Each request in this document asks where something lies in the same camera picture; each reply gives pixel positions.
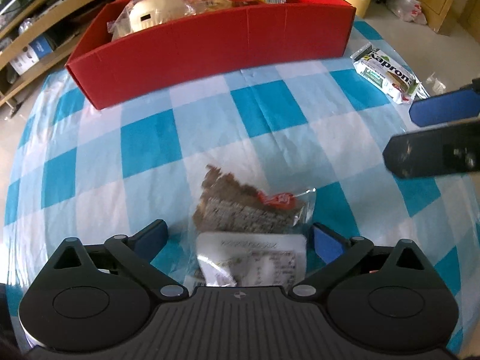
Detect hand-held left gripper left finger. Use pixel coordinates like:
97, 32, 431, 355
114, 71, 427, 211
50, 218, 188, 302

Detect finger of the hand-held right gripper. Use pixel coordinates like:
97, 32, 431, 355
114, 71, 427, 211
409, 78, 480, 127
382, 116, 480, 179

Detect clear brown snack packet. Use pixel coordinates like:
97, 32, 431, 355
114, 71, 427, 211
184, 163, 317, 297

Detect wooden TV stand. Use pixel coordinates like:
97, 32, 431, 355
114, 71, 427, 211
0, 0, 113, 109

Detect green and white wafer packet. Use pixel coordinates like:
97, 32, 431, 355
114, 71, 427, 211
350, 42, 430, 105

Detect blue checkered tablecloth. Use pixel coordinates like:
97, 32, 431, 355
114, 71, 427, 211
4, 17, 480, 349

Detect red cardboard box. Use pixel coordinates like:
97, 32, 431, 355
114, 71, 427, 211
64, 0, 357, 111

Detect tan biscuit packet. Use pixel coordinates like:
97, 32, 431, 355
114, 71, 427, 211
187, 0, 233, 16

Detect round bread packet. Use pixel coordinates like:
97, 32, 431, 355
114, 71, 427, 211
107, 0, 196, 42

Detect white red-printed plastic bag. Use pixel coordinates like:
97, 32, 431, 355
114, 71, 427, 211
386, 0, 428, 26

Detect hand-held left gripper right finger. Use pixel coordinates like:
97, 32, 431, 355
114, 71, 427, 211
288, 222, 430, 302

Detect blue and white carton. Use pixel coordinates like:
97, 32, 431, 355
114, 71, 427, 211
9, 37, 53, 76

